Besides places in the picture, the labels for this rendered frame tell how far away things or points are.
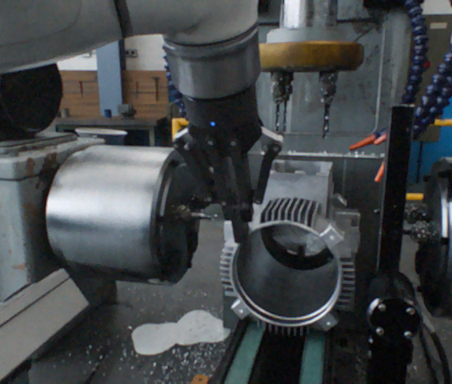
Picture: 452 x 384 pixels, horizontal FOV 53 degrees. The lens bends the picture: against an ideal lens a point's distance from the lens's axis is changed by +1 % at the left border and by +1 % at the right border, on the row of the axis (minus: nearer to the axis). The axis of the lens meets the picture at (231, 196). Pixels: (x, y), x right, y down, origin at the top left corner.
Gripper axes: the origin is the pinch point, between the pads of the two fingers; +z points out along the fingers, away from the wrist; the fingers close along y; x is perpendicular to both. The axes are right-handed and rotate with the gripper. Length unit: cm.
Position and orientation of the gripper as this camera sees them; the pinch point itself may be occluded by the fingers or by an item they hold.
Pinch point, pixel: (239, 218)
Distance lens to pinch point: 59.2
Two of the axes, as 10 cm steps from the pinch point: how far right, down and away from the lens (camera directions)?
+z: 1.2, 7.2, 6.8
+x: -2.1, 6.9, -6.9
